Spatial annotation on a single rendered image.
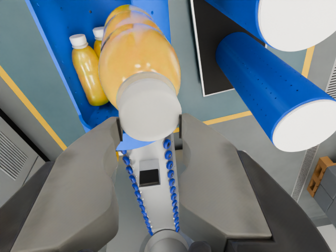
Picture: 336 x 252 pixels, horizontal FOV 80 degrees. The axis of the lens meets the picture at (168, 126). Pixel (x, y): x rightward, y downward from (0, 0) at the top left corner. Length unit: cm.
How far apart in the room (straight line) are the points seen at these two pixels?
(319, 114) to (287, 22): 42
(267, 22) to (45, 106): 189
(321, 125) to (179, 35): 113
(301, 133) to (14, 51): 192
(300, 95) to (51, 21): 86
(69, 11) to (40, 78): 139
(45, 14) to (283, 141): 93
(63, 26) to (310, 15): 65
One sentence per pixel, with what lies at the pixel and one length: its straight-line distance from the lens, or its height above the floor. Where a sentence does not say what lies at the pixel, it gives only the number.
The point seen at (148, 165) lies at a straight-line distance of 102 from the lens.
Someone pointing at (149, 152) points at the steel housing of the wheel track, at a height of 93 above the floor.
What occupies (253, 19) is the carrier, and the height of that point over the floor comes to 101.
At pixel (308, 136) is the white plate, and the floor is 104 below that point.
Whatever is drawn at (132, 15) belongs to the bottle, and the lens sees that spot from 22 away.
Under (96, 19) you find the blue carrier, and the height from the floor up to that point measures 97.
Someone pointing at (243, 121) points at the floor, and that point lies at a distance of 232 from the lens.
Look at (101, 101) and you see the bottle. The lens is 64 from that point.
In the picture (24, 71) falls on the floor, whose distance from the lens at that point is 202.
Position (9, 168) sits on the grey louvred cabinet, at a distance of 219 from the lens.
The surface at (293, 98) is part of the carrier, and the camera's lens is 94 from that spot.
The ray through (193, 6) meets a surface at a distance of 151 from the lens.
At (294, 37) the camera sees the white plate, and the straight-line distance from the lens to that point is 73.
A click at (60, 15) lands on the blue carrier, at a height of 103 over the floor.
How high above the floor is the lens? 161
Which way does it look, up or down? 50 degrees down
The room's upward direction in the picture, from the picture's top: 172 degrees clockwise
